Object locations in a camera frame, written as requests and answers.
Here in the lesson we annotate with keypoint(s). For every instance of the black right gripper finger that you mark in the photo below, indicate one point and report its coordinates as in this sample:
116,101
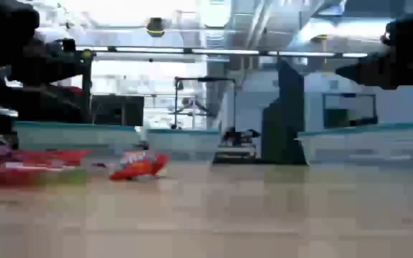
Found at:
368,71

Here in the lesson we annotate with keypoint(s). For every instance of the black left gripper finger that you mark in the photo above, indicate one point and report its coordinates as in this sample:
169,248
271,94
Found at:
66,71

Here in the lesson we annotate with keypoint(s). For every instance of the medium teal-rimmed plastic lid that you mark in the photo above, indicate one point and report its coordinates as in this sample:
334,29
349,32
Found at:
364,129

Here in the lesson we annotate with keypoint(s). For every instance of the large clear plastic container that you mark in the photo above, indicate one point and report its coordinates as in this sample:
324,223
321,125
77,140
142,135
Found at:
77,141

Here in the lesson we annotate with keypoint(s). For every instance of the medium clear plastic container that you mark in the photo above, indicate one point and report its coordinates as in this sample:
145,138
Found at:
364,150

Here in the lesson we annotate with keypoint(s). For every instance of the red Skittles candy pack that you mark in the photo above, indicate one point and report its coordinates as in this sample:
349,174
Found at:
138,168

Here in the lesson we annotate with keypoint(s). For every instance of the clear container with blue rim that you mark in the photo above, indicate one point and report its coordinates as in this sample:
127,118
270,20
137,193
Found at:
183,131

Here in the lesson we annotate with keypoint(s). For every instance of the small clear plastic container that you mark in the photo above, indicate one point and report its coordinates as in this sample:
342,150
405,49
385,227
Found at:
183,147

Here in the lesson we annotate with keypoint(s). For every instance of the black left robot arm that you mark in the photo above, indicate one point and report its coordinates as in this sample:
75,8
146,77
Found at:
2,28

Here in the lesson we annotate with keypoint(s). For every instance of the small green candy pack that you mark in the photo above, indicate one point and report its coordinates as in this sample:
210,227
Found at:
63,178

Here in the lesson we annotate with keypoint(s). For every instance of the small red object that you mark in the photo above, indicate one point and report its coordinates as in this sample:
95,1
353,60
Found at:
71,91

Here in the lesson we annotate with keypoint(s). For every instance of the black pole with yellow cap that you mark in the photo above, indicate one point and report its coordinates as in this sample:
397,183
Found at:
86,89

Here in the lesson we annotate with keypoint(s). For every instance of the black desk shelf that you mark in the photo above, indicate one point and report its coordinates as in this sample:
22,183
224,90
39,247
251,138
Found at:
48,107

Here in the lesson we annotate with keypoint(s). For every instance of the black ceiling dome fixture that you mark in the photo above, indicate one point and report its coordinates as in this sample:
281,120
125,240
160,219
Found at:
320,37
155,27

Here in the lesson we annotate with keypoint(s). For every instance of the black flat monitor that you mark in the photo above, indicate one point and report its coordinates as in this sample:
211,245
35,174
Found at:
117,111

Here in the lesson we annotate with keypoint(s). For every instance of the dark partition pillar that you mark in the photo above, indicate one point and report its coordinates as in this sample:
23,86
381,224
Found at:
285,125

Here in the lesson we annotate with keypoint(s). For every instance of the long ceiling light strip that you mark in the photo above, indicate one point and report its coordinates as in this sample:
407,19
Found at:
228,52

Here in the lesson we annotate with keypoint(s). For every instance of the black background robot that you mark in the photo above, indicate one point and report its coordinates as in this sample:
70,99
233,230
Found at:
237,138

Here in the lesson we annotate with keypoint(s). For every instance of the black tubular stand frame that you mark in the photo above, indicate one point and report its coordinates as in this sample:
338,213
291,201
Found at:
206,79

